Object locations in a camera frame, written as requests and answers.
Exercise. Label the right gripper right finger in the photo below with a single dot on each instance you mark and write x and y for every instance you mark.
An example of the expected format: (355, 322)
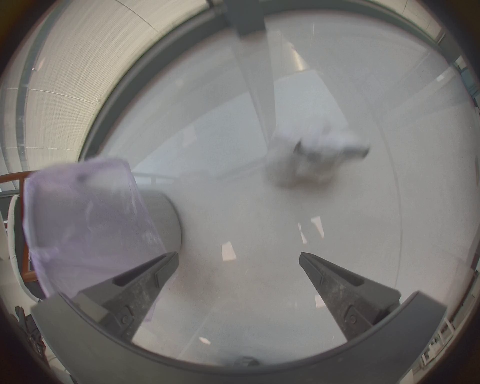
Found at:
(348, 300)

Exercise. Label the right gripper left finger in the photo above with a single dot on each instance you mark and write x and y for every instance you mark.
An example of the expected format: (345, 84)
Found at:
(127, 300)

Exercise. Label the purple plastic bag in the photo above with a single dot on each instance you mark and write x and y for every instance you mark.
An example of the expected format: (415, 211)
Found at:
(86, 225)

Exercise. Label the grey trash bin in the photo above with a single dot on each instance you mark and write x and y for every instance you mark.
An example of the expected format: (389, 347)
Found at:
(165, 217)

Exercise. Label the white chair with wooden legs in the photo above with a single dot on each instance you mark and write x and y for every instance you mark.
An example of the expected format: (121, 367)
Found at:
(15, 225)

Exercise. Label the crumpled white paper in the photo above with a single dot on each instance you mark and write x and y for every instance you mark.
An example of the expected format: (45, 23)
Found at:
(311, 157)

